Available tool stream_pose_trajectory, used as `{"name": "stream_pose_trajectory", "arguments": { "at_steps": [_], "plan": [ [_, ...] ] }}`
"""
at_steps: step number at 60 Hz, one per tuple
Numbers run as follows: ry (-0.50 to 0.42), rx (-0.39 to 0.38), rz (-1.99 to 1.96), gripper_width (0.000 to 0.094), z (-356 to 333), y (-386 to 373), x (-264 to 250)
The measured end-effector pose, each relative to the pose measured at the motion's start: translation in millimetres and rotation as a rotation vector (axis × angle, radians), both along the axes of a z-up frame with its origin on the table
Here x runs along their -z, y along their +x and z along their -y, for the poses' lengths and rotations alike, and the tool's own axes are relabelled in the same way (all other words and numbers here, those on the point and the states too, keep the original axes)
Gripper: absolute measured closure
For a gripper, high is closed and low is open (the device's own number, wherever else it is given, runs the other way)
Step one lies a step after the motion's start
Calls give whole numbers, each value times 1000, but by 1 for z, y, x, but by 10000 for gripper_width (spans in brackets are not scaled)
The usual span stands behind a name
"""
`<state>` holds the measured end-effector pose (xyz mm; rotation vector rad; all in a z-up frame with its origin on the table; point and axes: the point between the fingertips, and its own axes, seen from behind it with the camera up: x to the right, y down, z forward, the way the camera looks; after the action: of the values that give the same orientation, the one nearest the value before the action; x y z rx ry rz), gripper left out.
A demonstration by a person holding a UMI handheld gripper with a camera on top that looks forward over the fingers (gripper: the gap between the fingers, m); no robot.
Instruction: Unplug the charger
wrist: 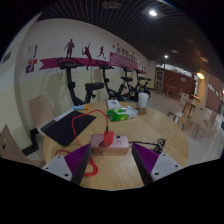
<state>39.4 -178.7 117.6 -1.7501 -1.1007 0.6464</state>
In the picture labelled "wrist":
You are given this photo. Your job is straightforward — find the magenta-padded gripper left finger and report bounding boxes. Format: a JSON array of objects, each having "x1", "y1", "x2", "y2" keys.
[{"x1": 41, "y1": 143, "x2": 93, "y2": 186}]

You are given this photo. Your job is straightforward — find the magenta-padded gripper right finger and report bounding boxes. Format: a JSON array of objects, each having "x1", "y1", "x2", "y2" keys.
[{"x1": 131, "y1": 142, "x2": 184, "y2": 186}]

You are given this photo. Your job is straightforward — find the red charger block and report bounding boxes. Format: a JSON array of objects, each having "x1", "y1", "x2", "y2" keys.
[{"x1": 103, "y1": 130, "x2": 115, "y2": 148}]

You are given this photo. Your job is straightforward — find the red charger cable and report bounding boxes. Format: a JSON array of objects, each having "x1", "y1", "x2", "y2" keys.
[{"x1": 54, "y1": 109, "x2": 110, "y2": 178}]

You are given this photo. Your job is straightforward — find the black mouse pad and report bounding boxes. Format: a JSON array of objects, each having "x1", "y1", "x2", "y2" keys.
[{"x1": 40, "y1": 109, "x2": 98, "y2": 147}]

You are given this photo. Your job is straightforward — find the light wooden chair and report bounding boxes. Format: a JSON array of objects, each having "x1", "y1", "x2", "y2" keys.
[
  {"x1": 0, "y1": 124, "x2": 46, "y2": 168},
  {"x1": 27, "y1": 94, "x2": 55, "y2": 136}
]

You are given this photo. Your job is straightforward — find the pink power strip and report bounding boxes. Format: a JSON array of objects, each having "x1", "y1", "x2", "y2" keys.
[{"x1": 90, "y1": 134, "x2": 130, "y2": 156}]

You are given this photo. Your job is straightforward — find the round wooden coaster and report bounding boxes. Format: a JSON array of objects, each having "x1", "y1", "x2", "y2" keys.
[{"x1": 135, "y1": 106, "x2": 148, "y2": 116}]

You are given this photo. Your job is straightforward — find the group of wooden chairs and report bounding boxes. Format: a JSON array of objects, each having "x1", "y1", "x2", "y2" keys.
[{"x1": 166, "y1": 92, "x2": 219, "y2": 139}]

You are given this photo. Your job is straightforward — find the blue and orange marker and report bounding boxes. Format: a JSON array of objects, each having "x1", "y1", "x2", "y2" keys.
[{"x1": 71, "y1": 104, "x2": 90, "y2": 111}]

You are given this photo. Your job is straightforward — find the small wooden dining table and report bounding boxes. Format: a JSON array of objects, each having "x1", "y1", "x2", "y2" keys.
[{"x1": 181, "y1": 97, "x2": 198, "y2": 118}]

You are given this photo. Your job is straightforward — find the green wet wipes pack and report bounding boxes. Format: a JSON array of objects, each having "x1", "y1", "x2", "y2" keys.
[{"x1": 105, "y1": 105, "x2": 139, "y2": 122}]

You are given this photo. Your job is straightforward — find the white paper cup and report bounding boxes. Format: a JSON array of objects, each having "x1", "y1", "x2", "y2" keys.
[{"x1": 137, "y1": 92, "x2": 150, "y2": 110}]

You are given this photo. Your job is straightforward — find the small white box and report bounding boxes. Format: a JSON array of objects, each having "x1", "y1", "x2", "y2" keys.
[{"x1": 106, "y1": 99, "x2": 122, "y2": 110}]

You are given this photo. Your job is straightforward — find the black exercise bike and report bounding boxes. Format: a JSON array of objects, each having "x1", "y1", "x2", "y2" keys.
[
  {"x1": 134, "y1": 68, "x2": 153, "y2": 98},
  {"x1": 55, "y1": 57, "x2": 105, "y2": 107},
  {"x1": 119, "y1": 65, "x2": 139, "y2": 101},
  {"x1": 95, "y1": 59, "x2": 128, "y2": 103}
]

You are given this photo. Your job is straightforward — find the ceiling lights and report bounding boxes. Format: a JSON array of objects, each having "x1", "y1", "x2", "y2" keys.
[{"x1": 148, "y1": 9, "x2": 206, "y2": 81}]

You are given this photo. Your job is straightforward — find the magenta sports wall decal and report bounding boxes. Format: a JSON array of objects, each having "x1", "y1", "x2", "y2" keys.
[{"x1": 39, "y1": 38, "x2": 148, "y2": 75}]

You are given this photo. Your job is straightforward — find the wall posters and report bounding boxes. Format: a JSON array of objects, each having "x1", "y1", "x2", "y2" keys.
[{"x1": 25, "y1": 44, "x2": 39, "y2": 74}]

